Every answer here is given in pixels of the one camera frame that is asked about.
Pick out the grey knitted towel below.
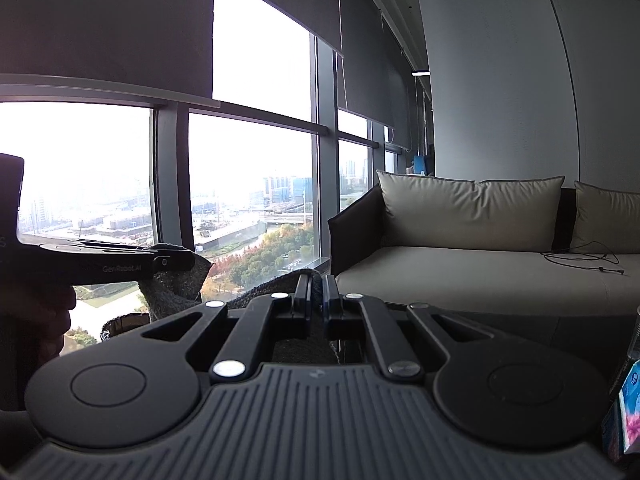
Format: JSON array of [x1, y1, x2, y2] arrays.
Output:
[[138, 243, 323, 323]]

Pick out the operator hand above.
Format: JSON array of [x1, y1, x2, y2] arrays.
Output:
[[1, 282, 76, 411]]

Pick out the beige left back cushion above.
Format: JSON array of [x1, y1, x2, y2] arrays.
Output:
[[378, 172, 564, 252]]

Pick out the beige cushion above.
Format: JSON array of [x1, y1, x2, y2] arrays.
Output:
[[570, 181, 640, 254], [378, 172, 564, 252]]

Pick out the dark sofa with beige seat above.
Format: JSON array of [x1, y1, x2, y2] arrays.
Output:
[[329, 188, 639, 316]]

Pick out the dark roller blind left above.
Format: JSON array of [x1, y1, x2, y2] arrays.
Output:
[[1, 0, 214, 98]]

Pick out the beige right back cushion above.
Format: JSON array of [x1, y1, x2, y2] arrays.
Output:
[[570, 181, 640, 254]]

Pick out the blue tissue pack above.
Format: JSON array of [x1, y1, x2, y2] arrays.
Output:
[[603, 361, 640, 462]]

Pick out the black cable on sofa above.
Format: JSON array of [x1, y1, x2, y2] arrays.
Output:
[[541, 239, 626, 276]]

